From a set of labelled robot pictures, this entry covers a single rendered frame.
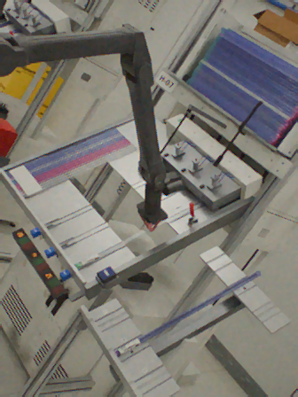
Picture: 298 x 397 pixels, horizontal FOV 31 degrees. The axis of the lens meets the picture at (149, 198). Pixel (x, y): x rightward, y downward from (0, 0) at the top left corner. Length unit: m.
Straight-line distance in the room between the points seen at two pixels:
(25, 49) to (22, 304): 1.40
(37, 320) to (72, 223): 0.59
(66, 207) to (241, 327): 1.94
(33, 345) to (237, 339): 1.65
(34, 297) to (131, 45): 1.31
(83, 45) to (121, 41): 0.10
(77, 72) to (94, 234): 1.40
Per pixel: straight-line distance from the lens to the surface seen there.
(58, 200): 2.00
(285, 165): 1.93
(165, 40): 4.56
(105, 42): 1.39
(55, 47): 1.33
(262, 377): 3.56
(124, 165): 2.12
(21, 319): 2.44
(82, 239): 1.85
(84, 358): 2.15
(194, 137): 2.12
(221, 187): 1.94
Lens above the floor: 1.46
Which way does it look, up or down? 14 degrees down
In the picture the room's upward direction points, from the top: 34 degrees clockwise
